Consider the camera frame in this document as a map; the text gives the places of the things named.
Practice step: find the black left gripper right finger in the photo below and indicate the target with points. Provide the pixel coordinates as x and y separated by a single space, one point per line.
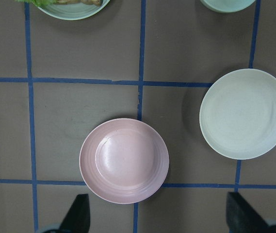
241 217

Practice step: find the green bowl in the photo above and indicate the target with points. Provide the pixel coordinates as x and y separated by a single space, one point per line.
227 6

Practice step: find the pink plate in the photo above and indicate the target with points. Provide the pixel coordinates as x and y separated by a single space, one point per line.
124 161

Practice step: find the beige plate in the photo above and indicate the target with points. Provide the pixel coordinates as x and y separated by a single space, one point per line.
237 115

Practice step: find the lettuce leaf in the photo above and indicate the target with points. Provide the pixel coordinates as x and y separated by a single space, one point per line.
38 3

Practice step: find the green plate with food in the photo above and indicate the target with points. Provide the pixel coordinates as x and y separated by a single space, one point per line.
74 11

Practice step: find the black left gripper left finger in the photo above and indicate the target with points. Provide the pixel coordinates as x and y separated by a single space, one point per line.
77 219

